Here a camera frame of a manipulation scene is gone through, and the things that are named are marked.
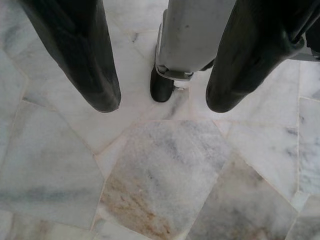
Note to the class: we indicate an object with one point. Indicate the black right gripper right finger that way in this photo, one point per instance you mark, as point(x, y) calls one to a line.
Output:
point(245, 62)

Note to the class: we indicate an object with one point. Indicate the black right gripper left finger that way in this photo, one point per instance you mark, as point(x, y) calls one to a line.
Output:
point(82, 62)

